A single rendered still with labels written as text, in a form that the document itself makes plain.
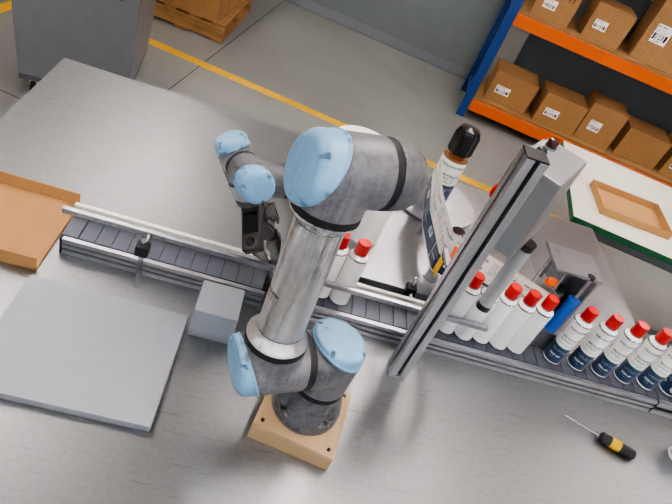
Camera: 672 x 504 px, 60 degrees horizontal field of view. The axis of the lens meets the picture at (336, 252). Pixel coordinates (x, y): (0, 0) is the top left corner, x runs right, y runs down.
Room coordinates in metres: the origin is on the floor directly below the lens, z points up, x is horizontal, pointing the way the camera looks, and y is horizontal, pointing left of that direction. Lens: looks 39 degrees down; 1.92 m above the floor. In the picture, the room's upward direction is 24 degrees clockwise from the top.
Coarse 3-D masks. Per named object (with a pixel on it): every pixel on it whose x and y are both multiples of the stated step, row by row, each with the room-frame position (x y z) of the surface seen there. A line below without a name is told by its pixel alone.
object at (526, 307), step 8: (528, 296) 1.21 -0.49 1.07; (536, 296) 1.21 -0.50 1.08; (520, 304) 1.21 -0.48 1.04; (528, 304) 1.20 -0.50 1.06; (512, 312) 1.21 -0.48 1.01; (520, 312) 1.20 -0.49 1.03; (528, 312) 1.19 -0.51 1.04; (512, 320) 1.20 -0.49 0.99; (520, 320) 1.19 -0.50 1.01; (504, 328) 1.20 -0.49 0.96; (512, 328) 1.19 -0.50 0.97; (520, 328) 1.20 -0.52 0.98; (496, 336) 1.20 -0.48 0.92; (504, 336) 1.20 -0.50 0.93; (512, 336) 1.20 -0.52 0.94; (496, 344) 1.20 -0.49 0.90; (504, 344) 1.20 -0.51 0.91
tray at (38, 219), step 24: (0, 192) 1.03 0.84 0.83; (24, 192) 1.06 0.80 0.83; (48, 192) 1.09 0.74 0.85; (72, 192) 1.10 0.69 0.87; (0, 216) 0.96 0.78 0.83; (24, 216) 0.99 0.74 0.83; (48, 216) 1.02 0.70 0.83; (72, 216) 1.06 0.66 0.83; (0, 240) 0.89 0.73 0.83; (24, 240) 0.92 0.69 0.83; (48, 240) 0.95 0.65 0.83; (24, 264) 0.85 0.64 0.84
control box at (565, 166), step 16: (560, 160) 1.10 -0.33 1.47; (576, 160) 1.13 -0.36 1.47; (544, 176) 1.01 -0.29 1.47; (560, 176) 1.03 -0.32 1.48; (576, 176) 1.13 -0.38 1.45; (544, 192) 1.01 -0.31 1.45; (560, 192) 1.05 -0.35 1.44; (528, 208) 1.01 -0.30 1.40; (544, 208) 1.00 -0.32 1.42; (512, 224) 1.01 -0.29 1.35; (528, 224) 1.00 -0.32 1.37; (512, 240) 1.00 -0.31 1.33
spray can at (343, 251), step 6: (348, 234) 1.13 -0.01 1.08; (342, 240) 1.10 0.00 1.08; (348, 240) 1.11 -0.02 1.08; (342, 246) 1.11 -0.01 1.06; (342, 252) 1.10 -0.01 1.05; (348, 252) 1.12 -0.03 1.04; (336, 258) 1.10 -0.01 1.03; (342, 258) 1.10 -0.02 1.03; (336, 264) 1.10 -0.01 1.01; (342, 264) 1.11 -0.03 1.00; (330, 270) 1.10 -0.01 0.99; (336, 270) 1.10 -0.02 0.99; (330, 276) 1.10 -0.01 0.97; (336, 276) 1.11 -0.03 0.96; (324, 288) 1.10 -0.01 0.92; (330, 288) 1.11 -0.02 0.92; (324, 294) 1.10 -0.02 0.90
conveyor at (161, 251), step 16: (80, 224) 1.00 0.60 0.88; (96, 224) 1.02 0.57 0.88; (96, 240) 0.97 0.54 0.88; (112, 240) 0.99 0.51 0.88; (128, 240) 1.01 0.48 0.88; (160, 240) 1.06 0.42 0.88; (160, 256) 1.01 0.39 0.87; (176, 256) 1.03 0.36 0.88; (192, 256) 1.05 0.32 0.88; (208, 256) 1.08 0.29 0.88; (208, 272) 1.02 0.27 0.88; (224, 272) 1.05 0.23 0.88; (240, 272) 1.07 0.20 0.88; (256, 272) 1.09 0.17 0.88; (256, 288) 1.04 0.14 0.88; (320, 304) 1.08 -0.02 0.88; (352, 304) 1.13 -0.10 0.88; (368, 304) 1.15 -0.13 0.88; (384, 304) 1.18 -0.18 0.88; (384, 320) 1.12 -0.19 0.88; (400, 320) 1.15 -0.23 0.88; (448, 336) 1.17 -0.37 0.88; (496, 352) 1.19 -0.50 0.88; (528, 352) 1.24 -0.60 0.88; (560, 368) 1.23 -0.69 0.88; (608, 384) 1.25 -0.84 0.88
